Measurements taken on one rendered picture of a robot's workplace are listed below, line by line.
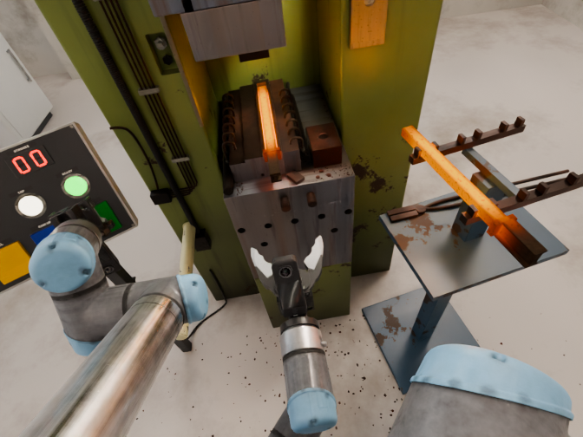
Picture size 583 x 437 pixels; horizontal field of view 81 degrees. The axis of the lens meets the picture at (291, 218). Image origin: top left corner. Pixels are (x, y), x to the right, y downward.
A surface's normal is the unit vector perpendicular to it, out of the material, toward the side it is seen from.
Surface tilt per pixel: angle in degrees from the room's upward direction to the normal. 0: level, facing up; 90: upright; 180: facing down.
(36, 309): 0
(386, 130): 90
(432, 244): 0
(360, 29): 90
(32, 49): 90
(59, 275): 60
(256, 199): 90
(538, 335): 0
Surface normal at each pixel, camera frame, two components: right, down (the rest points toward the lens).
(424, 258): -0.11, -0.65
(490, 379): -0.27, -0.74
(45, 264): 0.41, 0.20
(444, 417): -0.50, -0.75
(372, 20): 0.13, 0.74
